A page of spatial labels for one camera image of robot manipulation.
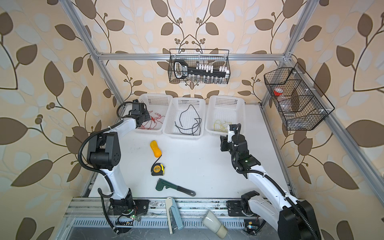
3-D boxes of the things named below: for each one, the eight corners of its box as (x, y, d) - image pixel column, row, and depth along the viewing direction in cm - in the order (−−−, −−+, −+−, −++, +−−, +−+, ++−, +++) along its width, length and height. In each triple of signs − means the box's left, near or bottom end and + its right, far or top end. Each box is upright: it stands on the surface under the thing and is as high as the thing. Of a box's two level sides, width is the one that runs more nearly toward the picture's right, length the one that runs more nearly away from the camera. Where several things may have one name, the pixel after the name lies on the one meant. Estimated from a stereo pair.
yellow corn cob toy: (156, 158, 94) (154, 156, 91) (150, 144, 100) (148, 142, 97) (163, 155, 95) (162, 152, 93) (157, 141, 102) (156, 138, 99)
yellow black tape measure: (152, 175, 87) (150, 173, 84) (154, 165, 91) (152, 163, 88) (164, 175, 87) (163, 173, 84) (165, 165, 91) (164, 163, 88)
